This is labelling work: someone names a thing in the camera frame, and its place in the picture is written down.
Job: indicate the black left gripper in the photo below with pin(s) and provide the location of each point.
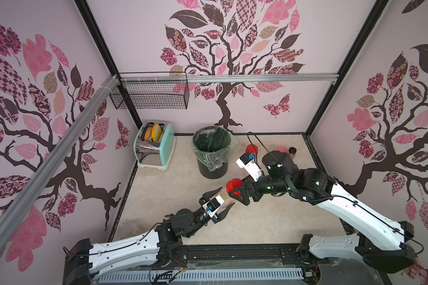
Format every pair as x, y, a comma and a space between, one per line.
208, 194

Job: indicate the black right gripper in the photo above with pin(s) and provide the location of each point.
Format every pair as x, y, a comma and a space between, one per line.
248, 189

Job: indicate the red jar lid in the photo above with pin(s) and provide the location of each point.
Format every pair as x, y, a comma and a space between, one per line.
251, 148
232, 185

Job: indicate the black trash bin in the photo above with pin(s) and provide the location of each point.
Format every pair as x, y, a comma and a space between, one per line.
215, 174

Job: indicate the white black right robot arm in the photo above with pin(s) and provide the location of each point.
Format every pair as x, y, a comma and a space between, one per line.
378, 241

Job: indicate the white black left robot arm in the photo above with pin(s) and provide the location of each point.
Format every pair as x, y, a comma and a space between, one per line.
86, 262

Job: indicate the clear plastic bin liner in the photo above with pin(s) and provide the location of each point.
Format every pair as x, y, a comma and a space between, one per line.
214, 146

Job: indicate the pink plastic cup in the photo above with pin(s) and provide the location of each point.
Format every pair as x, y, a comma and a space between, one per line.
282, 149

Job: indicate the brown spice jar black lid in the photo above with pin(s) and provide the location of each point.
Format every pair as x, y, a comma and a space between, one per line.
292, 152

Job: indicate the mint green toaster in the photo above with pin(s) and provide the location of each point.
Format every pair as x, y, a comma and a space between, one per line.
151, 154

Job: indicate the yellow toast slice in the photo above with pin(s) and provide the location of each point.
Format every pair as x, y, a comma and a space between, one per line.
156, 132

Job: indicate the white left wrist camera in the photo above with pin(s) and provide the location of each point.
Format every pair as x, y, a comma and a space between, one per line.
213, 205

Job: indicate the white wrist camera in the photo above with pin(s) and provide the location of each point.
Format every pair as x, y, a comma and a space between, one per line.
213, 205
247, 162

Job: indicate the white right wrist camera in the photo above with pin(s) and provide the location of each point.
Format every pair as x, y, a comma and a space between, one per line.
247, 162

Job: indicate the white slotted cable duct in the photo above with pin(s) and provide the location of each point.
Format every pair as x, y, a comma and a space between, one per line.
243, 276

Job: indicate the clear jar by left wall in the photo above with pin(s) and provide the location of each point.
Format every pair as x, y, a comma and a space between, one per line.
129, 228

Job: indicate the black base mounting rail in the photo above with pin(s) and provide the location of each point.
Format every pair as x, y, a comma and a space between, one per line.
329, 271

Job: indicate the back aluminium rail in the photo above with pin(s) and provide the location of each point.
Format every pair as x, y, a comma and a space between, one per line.
233, 78

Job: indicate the aluminium rail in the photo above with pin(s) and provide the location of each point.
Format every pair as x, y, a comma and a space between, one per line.
24, 201
233, 78

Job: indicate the black wire basket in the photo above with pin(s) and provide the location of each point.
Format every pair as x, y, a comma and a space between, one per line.
151, 90

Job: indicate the left aluminium rail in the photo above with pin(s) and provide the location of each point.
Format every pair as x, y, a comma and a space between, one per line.
24, 201

